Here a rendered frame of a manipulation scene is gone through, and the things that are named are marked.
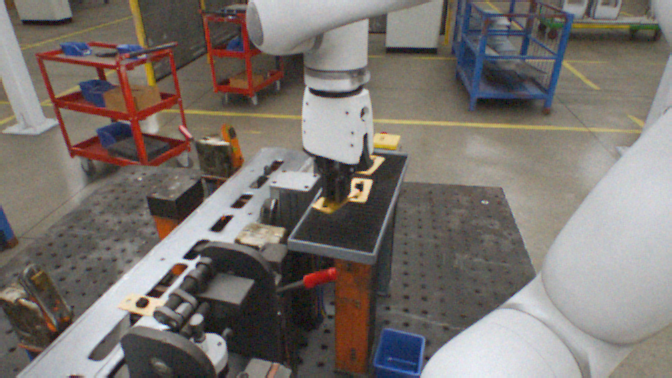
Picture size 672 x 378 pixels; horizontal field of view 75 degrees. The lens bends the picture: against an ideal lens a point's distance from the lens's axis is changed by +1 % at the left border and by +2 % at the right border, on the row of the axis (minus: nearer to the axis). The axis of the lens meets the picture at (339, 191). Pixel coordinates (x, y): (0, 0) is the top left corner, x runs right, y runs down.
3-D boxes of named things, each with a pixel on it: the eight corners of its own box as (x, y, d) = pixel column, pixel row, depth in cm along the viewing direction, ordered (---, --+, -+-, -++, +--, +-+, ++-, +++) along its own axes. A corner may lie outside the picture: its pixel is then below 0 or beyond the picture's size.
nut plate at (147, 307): (115, 308, 78) (114, 303, 77) (130, 293, 81) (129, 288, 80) (156, 318, 75) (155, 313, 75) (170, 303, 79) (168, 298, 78)
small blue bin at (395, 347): (380, 353, 106) (382, 326, 101) (422, 363, 103) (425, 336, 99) (371, 392, 97) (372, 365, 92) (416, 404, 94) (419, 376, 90)
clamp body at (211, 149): (219, 226, 153) (203, 128, 134) (258, 232, 149) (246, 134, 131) (203, 243, 144) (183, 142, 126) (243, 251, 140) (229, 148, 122)
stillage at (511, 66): (454, 79, 560) (465, -3, 513) (519, 80, 554) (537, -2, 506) (469, 111, 457) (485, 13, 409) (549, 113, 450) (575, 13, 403)
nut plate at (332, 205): (341, 185, 73) (341, 179, 72) (360, 191, 71) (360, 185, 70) (310, 207, 67) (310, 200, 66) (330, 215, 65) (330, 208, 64)
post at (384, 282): (367, 275, 130) (373, 138, 108) (392, 280, 128) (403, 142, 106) (361, 292, 123) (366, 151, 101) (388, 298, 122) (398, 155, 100)
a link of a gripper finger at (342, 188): (364, 160, 64) (363, 199, 68) (346, 155, 66) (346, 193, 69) (352, 168, 62) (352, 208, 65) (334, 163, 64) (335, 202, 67)
